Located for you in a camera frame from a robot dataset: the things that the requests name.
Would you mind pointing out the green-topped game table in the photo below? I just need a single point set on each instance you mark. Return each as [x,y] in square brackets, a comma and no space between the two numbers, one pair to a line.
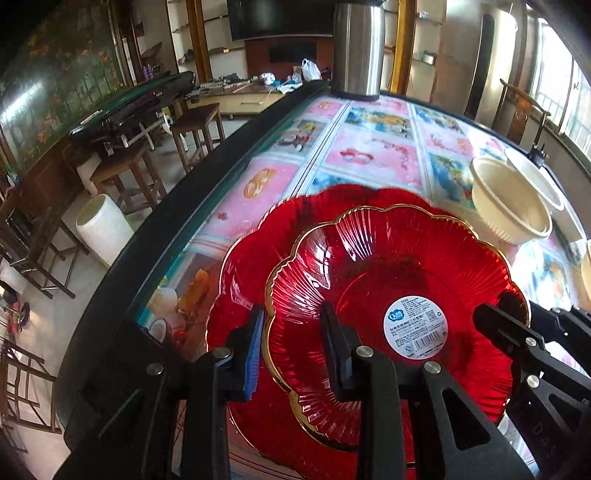
[134,99]

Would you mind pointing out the carved wooden armchair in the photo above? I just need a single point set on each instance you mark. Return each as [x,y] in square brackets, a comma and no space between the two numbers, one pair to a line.
[519,113]

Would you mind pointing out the small red gold-rimmed plate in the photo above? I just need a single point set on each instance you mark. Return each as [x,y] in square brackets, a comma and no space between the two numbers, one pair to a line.
[392,267]

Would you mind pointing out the white plastic bucket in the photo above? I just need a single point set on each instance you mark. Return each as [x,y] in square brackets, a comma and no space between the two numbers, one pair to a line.
[104,226]

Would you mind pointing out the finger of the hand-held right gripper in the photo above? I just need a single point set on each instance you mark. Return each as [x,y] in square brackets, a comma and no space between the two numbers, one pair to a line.
[503,327]
[568,325]

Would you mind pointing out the large red glass plate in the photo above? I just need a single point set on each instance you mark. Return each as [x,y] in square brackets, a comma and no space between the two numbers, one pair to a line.
[249,267]

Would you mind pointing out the wooden television cabinet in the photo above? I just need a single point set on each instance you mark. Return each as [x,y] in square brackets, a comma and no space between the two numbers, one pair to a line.
[291,53]

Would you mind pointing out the stainless steel thermos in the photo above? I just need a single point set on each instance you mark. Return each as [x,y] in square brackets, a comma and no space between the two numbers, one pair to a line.
[358,46]

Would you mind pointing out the cream ribbed bowl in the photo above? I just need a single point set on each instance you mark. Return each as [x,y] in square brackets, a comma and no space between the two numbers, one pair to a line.
[501,203]

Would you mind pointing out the metal pot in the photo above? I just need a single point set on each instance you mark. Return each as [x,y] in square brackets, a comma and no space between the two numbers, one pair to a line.
[429,58]

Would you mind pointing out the white ribbed bowl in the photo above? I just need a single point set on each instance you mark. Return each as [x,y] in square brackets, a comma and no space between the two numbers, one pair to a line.
[549,184]

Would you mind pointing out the small black device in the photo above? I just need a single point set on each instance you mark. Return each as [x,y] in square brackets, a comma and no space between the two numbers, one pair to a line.
[538,154]

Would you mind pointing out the white plastic bag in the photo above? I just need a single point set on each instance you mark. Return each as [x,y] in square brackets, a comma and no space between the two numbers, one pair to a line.
[310,70]

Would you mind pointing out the brown wooden stool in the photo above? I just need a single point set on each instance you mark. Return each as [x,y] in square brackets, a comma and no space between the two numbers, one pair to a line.
[122,161]
[196,117]

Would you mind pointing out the black television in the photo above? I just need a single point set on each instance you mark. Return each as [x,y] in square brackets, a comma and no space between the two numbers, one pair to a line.
[277,18]

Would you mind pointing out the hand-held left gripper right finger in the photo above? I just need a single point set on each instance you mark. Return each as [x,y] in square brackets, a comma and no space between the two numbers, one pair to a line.
[333,350]

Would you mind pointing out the barred window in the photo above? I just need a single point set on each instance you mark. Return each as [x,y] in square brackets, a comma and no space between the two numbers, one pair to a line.
[572,83]

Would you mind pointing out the dark wooden chair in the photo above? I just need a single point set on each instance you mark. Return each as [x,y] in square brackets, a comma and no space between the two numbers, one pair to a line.
[32,240]
[23,369]

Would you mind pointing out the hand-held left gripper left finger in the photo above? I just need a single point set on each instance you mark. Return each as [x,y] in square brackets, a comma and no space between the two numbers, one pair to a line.
[255,355]

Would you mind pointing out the flower wall mural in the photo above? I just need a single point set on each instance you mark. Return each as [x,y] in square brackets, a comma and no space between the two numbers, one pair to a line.
[60,64]

